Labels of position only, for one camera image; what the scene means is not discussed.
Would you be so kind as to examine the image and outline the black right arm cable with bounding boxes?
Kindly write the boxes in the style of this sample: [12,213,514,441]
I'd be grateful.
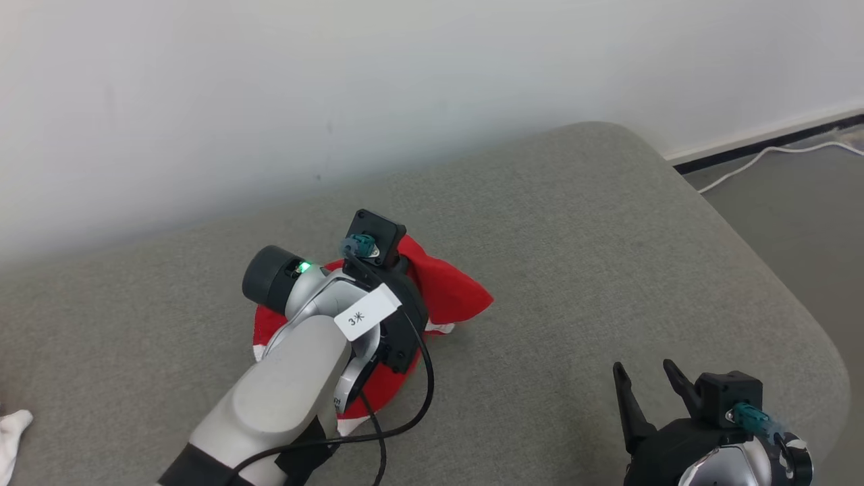
[769,427,797,466]

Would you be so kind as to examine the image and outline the red shorts with white stripes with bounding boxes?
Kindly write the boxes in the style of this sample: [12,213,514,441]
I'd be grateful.
[252,233,495,436]

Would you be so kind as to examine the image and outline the white floor cable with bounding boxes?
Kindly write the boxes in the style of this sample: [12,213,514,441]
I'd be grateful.
[698,140,864,195]

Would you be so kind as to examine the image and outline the teal right camera connector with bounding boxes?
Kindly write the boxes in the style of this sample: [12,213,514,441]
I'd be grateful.
[728,402,772,434]

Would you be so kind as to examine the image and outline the red jersey with white sleeves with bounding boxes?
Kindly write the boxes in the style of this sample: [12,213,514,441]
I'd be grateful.
[0,409,34,486]

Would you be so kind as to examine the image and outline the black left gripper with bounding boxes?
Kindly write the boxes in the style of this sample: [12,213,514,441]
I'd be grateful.
[343,253,431,376]

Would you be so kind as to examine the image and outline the white paper cable label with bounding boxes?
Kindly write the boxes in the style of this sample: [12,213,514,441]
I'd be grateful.
[333,283,403,343]

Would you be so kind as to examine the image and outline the black wall baseboard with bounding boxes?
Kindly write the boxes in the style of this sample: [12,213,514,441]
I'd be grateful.
[674,113,864,175]

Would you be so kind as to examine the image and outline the teal camera connector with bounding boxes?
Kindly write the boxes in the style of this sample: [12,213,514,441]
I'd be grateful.
[340,234,379,261]
[728,402,772,434]

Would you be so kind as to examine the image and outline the teal left camera connector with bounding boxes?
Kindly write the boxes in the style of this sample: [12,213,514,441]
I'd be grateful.
[340,234,379,261]

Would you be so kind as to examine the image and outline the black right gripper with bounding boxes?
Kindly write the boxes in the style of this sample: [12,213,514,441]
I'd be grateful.
[612,358,743,486]

